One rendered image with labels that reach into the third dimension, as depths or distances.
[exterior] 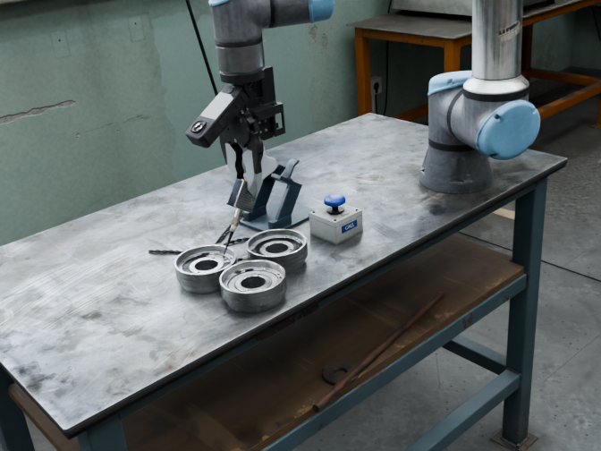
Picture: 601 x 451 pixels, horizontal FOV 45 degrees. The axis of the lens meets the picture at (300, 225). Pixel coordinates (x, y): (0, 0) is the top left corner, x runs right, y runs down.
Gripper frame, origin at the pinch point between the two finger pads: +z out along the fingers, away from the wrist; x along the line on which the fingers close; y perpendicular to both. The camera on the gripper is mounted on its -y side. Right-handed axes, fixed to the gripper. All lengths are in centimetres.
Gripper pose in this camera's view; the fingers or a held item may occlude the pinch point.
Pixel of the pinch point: (245, 189)
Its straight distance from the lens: 123.5
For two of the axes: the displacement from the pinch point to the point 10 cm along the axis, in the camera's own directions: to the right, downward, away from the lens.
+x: -7.0, -2.6, 6.6
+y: 7.1, -3.5, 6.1
